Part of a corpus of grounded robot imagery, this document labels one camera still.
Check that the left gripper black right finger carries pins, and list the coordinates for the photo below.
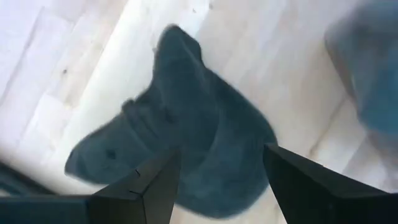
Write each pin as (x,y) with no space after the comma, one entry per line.
(326,196)

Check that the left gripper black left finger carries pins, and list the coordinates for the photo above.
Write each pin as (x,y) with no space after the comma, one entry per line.
(149,193)

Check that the black aluminium table frame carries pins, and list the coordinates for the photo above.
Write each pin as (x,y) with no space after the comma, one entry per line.
(18,183)

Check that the grey-blue baseball cap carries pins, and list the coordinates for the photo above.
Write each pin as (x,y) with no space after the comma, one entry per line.
(373,77)
(186,109)

